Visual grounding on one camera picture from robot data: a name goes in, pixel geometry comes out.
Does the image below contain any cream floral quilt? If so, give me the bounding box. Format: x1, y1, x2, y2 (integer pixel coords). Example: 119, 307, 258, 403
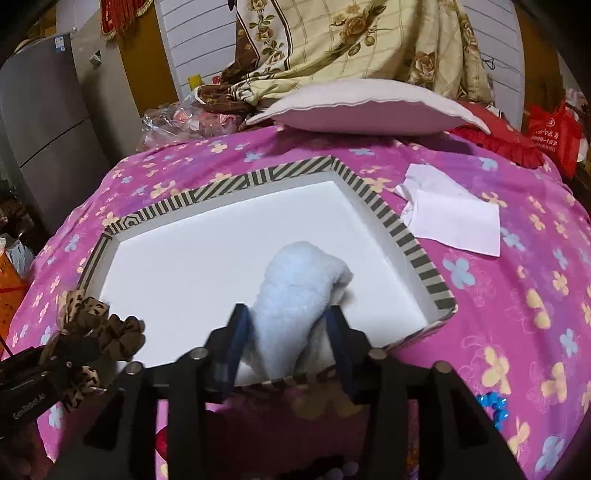
194, 0, 497, 116

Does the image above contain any pale pink pillow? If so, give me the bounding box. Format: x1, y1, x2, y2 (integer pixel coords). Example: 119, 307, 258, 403
245, 78, 491, 137

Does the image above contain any pink floral bedsheet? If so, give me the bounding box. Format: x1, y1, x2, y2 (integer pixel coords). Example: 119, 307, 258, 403
9, 122, 591, 480

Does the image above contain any grey refrigerator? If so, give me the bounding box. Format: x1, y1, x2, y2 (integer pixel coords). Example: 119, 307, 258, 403
0, 32, 123, 236

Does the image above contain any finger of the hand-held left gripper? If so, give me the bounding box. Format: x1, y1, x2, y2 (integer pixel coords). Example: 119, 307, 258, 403
51, 367, 93, 393
39, 339, 102, 370

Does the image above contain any blue bead bracelet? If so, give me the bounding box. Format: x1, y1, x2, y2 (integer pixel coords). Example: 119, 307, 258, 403
478, 392, 509, 432

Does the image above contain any white slatted panel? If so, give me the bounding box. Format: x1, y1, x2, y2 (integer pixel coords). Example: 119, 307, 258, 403
154, 0, 525, 121

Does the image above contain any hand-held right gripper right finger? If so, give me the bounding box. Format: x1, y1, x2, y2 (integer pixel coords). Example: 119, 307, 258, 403
323, 305, 527, 480

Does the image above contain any white paper tissue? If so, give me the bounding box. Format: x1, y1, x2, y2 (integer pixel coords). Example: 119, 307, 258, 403
394, 163, 502, 258

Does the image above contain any light blue fluffy scrunchie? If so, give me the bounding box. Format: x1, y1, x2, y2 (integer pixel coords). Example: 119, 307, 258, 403
233, 241, 354, 386

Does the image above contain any white plastic bag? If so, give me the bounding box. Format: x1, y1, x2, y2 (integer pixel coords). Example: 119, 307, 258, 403
6, 237, 36, 274

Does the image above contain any red shopping bag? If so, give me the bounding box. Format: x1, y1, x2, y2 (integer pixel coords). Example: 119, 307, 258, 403
526, 99, 583, 178

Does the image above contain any orange basket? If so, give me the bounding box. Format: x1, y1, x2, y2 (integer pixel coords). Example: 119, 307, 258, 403
0, 256, 33, 358

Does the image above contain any red fringed hanging banner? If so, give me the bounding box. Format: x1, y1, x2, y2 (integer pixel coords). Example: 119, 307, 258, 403
100, 0, 155, 40

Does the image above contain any leopard print scrunchie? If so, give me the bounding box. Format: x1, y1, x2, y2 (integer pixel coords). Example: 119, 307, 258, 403
58, 291, 146, 414

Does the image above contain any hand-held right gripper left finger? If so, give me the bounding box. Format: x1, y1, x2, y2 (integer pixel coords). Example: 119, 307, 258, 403
51, 302, 253, 480

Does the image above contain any clear plastic bag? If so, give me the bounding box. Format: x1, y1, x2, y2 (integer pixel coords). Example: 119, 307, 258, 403
135, 90, 252, 153

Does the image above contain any red frilled cushion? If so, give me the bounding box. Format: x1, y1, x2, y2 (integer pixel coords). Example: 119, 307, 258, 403
445, 102, 546, 169

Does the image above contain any striped cardboard box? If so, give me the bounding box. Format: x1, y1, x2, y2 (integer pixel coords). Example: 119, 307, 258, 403
76, 156, 459, 393

